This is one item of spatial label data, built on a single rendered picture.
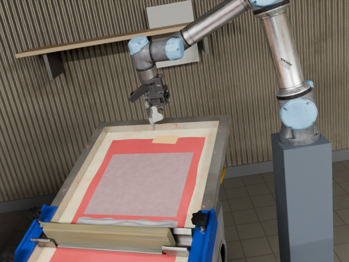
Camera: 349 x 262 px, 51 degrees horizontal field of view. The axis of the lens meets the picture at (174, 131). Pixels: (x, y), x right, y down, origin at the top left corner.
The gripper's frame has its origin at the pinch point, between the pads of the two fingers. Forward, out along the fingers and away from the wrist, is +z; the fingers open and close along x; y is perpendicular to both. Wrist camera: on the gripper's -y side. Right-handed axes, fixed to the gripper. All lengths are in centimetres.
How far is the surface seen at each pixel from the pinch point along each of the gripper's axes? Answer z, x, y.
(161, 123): 1.3, -1.4, 1.9
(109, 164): 5.4, -21.1, -15.5
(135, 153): 5.3, -15.4, -6.2
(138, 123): 1.2, -0.6, -8.7
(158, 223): 6, -48, 13
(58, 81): 50, 142, -153
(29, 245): 2, -62, -26
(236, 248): 152, 46, 7
